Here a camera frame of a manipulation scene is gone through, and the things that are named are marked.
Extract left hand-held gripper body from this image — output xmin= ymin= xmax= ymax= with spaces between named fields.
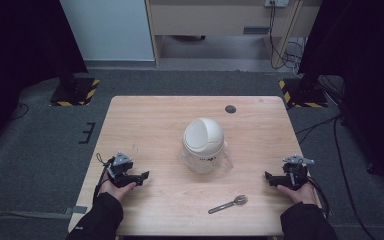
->
xmin=105 ymin=151 xmax=136 ymax=188

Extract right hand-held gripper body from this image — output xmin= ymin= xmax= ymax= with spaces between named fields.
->
xmin=281 ymin=154 xmax=316 ymax=192

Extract grey metal fork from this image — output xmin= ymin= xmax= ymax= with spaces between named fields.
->
xmin=207 ymin=194 xmax=249 ymax=215

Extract person's left hand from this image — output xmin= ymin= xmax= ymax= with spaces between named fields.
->
xmin=98 ymin=179 xmax=138 ymax=203

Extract person's right hand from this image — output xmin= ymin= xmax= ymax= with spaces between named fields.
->
xmin=276 ymin=181 xmax=319 ymax=206

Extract grey tape strip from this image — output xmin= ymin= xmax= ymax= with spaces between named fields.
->
xmin=64 ymin=205 xmax=88 ymax=215

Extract black stand base hazard stripes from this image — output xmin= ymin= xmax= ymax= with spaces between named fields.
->
xmin=49 ymin=77 xmax=101 ymax=108
xmin=278 ymin=78 xmax=329 ymax=109

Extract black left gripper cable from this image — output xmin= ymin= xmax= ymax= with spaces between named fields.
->
xmin=92 ymin=152 xmax=115 ymax=204

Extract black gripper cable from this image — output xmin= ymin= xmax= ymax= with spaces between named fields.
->
xmin=92 ymin=152 xmax=115 ymax=204
xmin=306 ymin=175 xmax=332 ymax=220

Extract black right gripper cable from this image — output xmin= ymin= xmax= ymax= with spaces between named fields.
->
xmin=306 ymin=175 xmax=332 ymax=220

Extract thin black floor cable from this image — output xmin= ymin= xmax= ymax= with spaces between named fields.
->
xmin=9 ymin=102 xmax=30 ymax=121

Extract black hanging power cable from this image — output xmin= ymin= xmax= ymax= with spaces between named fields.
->
xmin=268 ymin=2 xmax=302 ymax=70

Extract grey wall socket strip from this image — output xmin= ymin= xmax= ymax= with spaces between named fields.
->
xmin=264 ymin=0 xmax=290 ymax=8

